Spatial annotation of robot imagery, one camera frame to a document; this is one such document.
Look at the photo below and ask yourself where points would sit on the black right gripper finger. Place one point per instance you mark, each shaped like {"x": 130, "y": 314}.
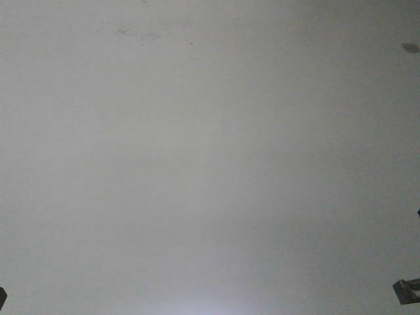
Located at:
{"x": 407, "y": 291}

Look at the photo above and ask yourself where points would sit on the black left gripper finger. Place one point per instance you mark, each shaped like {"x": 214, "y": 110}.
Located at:
{"x": 3, "y": 296}

